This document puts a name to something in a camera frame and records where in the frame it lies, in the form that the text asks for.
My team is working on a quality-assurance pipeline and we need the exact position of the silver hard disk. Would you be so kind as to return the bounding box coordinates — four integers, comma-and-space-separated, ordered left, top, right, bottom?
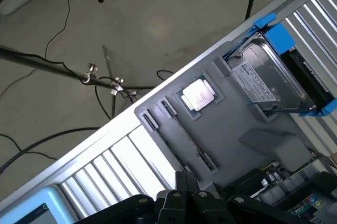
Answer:
226, 33, 308, 111

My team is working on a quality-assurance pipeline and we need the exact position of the light blue teach pendant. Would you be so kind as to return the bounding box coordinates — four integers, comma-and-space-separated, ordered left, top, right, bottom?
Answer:
0, 186, 78, 224

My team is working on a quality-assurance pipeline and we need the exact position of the grey plastic parts rack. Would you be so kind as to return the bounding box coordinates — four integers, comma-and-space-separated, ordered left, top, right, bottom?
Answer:
134, 41, 316, 182

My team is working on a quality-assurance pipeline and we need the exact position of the hard drive in blue caddy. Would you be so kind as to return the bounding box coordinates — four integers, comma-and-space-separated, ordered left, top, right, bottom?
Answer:
225, 13, 337, 118

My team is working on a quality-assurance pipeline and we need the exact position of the black tripod with cables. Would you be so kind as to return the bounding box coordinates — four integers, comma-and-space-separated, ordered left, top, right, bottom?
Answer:
0, 46, 156, 119

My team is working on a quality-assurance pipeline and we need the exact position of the thin black floor cable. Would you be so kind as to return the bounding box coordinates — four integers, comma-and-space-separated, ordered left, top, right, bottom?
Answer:
157, 70, 174, 80
0, 68, 37, 98
0, 134, 57, 160
43, 0, 81, 63

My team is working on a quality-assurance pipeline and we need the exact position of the silver CPU chip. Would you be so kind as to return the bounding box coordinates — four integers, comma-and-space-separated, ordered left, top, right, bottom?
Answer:
181, 79, 218, 111

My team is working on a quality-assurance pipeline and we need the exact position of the thick black floor cable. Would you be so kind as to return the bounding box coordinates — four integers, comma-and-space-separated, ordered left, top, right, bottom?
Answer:
0, 126, 102, 174

